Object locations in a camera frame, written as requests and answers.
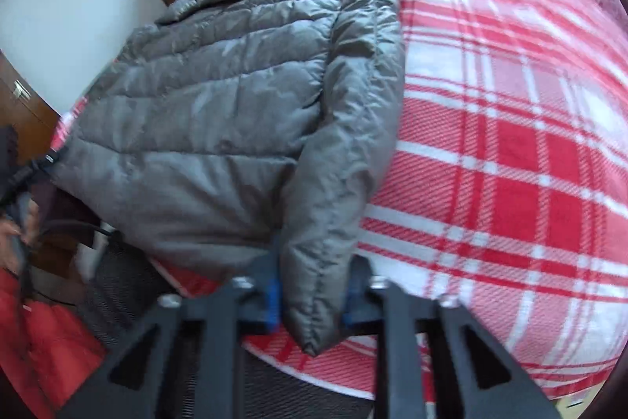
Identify grey puffer jacket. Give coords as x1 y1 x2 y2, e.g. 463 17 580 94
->
53 0 405 355

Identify person's left hand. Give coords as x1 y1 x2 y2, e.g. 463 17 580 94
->
0 200 39 274

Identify red garment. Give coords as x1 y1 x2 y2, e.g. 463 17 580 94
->
1 270 105 418

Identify red white plaid bedsheet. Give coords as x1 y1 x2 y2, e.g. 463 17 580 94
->
48 0 628 401

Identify brown wooden cabinet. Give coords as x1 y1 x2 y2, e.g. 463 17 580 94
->
0 53 60 164

